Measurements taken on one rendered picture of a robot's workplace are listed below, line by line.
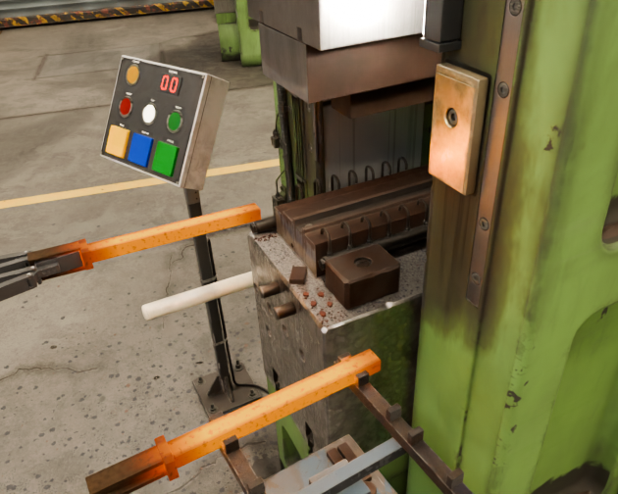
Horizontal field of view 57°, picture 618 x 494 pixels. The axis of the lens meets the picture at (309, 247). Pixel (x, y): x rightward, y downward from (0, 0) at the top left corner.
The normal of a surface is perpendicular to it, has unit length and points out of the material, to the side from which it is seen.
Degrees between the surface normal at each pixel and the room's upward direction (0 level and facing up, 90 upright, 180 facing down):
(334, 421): 90
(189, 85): 60
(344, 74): 90
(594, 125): 89
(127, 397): 0
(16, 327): 0
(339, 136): 90
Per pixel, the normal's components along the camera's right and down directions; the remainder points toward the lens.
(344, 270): -0.04, -0.83
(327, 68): 0.44, 0.48
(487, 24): -0.90, 0.28
